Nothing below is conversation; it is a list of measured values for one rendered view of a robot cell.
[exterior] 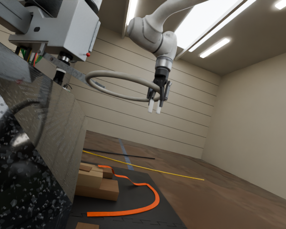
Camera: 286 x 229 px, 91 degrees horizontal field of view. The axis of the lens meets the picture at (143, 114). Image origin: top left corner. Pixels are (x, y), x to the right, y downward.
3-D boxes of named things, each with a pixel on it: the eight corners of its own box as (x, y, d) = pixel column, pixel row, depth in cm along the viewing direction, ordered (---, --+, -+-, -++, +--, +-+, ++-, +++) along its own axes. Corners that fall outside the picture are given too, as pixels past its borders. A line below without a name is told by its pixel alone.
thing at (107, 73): (64, 74, 76) (65, 68, 76) (114, 99, 120) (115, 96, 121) (149, 76, 56) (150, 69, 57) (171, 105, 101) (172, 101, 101)
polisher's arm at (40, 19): (2, 51, 137) (20, 5, 140) (29, 62, 158) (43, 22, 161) (50, 54, 107) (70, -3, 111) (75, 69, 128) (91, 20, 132)
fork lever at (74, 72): (35, 52, 116) (37, 47, 116) (56, 64, 134) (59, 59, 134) (86, 85, 88) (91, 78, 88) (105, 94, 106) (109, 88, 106)
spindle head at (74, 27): (32, 48, 116) (50, -1, 120) (57, 62, 136) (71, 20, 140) (61, 50, 102) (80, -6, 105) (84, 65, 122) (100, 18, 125)
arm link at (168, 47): (164, 67, 84) (147, 57, 77) (170, 42, 86) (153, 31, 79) (178, 62, 75) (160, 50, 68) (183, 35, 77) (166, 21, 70)
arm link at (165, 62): (161, 65, 83) (159, 75, 83) (153, 57, 76) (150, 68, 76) (175, 64, 78) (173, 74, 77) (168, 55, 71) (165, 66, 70)
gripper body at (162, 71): (172, 73, 77) (169, 89, 76) (159, 74, 82) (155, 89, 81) (166, 67, 71) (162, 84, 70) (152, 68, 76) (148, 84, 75)
